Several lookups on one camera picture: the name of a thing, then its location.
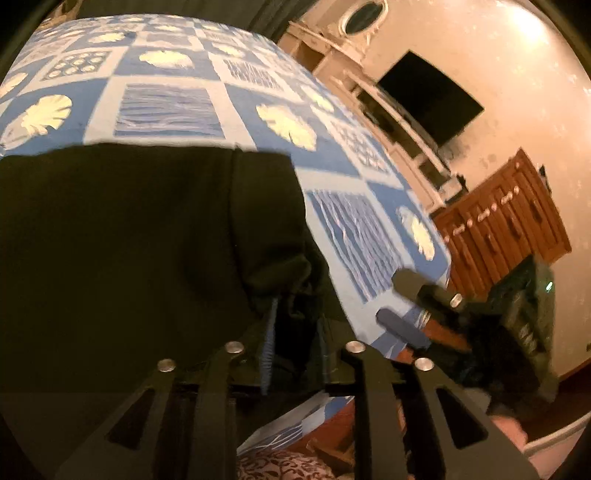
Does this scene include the blue patterned bedsheet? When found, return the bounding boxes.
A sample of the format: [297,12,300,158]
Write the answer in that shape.
[0,14,453,457]

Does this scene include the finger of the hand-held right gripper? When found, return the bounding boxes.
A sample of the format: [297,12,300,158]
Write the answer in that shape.
[392,268,469,324]
[376,309,472,365]

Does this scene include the cream vanity dresser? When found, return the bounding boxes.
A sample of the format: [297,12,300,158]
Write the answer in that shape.
[277,21,370,84]

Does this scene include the black flat-screen television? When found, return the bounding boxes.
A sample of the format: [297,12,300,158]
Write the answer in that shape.
[378,51,485,148]

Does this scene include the black pants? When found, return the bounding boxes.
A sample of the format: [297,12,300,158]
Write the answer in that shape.
[0,143,356,480]

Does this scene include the brown wooden chest of drawers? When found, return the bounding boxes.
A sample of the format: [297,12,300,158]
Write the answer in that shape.
[431,148,572,301]

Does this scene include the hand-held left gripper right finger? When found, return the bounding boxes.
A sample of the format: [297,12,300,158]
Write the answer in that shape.
[318,318,541,480]

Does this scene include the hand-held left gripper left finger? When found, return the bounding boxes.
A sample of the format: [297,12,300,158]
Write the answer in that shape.
[55,298,279,480]

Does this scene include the brown floral patterned cloth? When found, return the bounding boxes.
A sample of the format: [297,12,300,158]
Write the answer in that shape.
[236,450,345,480]

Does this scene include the cream television console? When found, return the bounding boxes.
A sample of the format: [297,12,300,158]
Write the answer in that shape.
[330,69,467,208]

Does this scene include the dark curtain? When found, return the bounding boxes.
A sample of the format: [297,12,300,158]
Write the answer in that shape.
[60,0,301,42]

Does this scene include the person's right forearm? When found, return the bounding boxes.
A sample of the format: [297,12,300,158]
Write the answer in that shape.
[489,413,529,455]

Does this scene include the oval white-framed mirror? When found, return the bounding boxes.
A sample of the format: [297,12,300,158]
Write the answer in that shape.
[339,0,389,35]

